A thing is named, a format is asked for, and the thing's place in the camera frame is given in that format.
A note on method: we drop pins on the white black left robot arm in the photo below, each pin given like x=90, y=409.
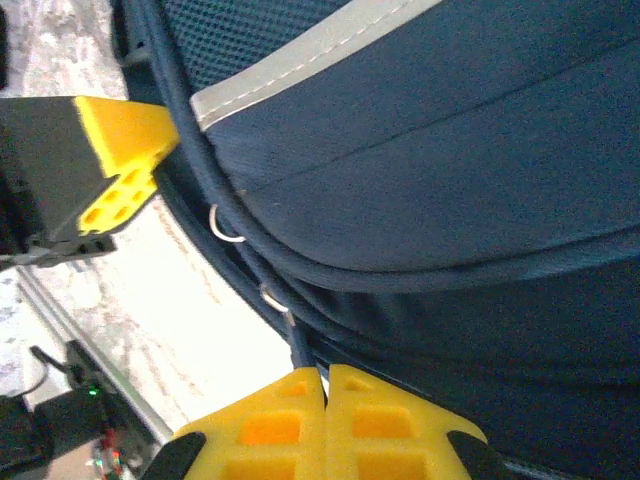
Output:
x=55, y=420

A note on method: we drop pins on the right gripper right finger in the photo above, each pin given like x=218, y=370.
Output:
x=395, y=430

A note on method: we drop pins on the navy blue backpack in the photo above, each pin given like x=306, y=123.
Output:
x=450, y=175

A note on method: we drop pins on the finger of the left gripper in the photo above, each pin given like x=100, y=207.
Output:
x=60, y=165

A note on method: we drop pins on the aluminium mounting rail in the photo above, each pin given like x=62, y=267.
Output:
x=131, y=392

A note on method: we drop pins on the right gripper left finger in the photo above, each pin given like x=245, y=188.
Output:
x=270, y=430

